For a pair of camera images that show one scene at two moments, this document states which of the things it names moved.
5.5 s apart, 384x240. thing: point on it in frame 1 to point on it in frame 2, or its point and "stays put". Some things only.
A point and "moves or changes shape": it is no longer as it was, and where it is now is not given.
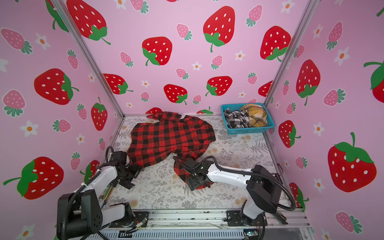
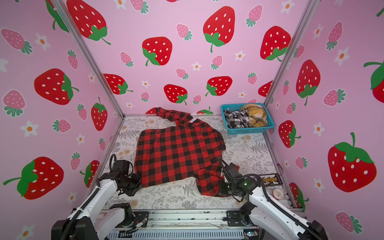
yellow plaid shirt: x=257 y=115 stays put
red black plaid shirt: x=166 y=134 moves or changes shape
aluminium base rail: x=212 y=220 stays put
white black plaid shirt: x=237 y=119 stays put
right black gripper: x=189 y=180 to x=221 y=191
